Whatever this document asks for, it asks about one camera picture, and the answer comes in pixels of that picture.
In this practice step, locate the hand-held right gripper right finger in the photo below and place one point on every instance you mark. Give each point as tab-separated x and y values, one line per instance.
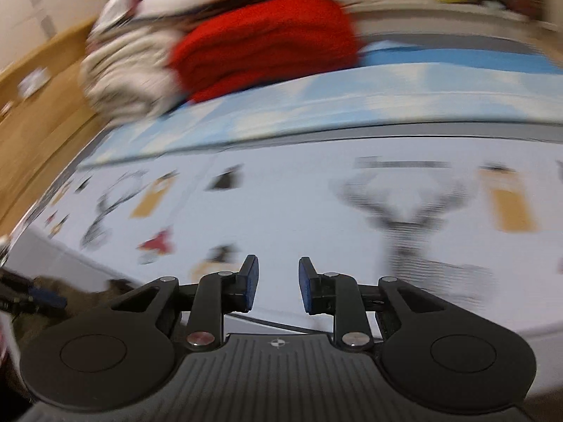
306	285

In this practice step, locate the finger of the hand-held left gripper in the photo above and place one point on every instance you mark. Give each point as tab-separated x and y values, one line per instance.
46	297

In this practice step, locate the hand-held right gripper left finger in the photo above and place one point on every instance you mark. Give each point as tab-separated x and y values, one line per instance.
250	282

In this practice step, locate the deer print bed sheet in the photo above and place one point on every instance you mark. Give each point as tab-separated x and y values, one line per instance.
308	211

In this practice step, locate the light blue printed quilt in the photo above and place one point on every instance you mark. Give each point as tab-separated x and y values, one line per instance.
352	96

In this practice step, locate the white folded blanket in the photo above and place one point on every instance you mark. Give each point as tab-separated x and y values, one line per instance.
127	74

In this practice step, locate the red folded blanket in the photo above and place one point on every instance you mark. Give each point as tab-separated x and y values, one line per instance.
264	44

